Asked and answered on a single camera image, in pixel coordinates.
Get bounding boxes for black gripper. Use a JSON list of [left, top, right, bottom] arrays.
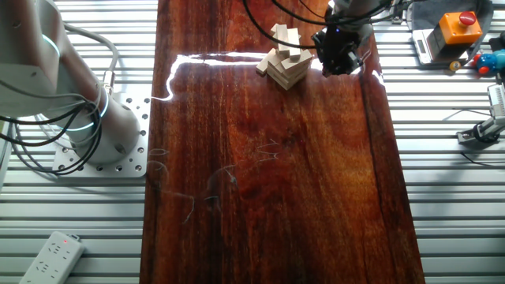
[[311, 22, 365, 78]]

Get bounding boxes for wooden Jenga block tower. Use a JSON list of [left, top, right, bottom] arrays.
[[255, 22, 314, 92]]

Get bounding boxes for black metal clamp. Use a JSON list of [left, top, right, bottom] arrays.
[[390, 0, 407, 24]]

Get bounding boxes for silver flat device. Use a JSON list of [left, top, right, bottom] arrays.
[[412, 28, 451, 66]]

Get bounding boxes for orange emergency stop box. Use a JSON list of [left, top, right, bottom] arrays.
[[438, 10, 484, 46]]

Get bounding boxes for brown wooden board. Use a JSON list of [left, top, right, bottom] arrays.
[[139, 0, 426, 284]]

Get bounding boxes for blue plastic toy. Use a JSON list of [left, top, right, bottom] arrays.
[[472, 49, 505, 77]]

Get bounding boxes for white power strip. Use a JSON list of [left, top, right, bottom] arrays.
[[18, 230, 86, 284]]

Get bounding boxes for long black wrist cable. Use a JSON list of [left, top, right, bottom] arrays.
[[270, 0, 395, 27], [241, 0, 319, 50]]

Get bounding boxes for black camera cable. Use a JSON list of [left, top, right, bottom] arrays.
[[459, 151, 505, 166]]

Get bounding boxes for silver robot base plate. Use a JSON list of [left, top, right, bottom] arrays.
[[50, 93, 152, 178]]

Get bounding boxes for grey base cable with connector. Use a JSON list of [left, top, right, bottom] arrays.
[[62, 22, 120, 95]]

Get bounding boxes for black base cable bundle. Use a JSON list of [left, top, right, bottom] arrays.
[[0, 100, 103, 177]]

